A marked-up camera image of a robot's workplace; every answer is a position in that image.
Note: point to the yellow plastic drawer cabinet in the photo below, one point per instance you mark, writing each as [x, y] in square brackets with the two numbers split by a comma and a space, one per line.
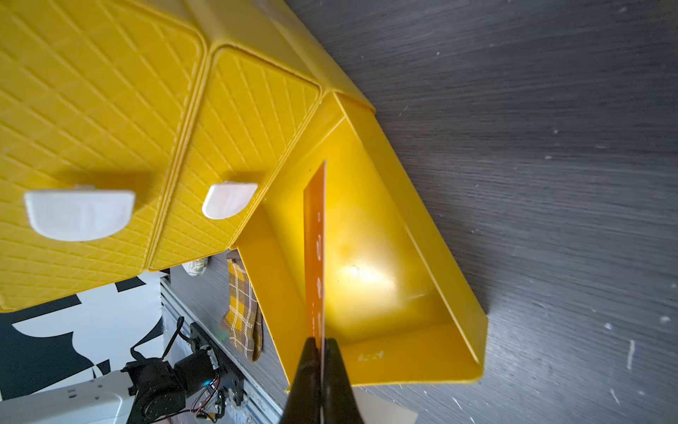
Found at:
[193, 107]

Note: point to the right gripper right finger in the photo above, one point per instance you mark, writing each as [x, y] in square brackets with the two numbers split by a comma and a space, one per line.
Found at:
[339, 403]

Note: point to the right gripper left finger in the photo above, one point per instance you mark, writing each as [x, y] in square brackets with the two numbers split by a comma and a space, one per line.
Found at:
[304, 400]

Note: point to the yellow bottom drawer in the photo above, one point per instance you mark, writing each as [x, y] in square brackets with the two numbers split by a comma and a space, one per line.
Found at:
[397, 303]

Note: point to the cream postcard red text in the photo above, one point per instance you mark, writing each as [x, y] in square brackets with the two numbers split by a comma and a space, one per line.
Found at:
[375, 410]

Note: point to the grey patterned pouch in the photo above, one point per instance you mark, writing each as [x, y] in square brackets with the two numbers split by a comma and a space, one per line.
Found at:
[197, 267]

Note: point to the yellow plaid sock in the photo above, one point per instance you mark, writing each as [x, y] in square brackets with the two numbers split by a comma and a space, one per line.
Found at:
[243, 319]

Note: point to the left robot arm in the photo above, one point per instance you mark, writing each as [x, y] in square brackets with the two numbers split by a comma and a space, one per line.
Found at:
[144, 391]

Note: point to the red postcard white text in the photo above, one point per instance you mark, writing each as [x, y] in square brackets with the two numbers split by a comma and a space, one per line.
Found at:
[314, 203]

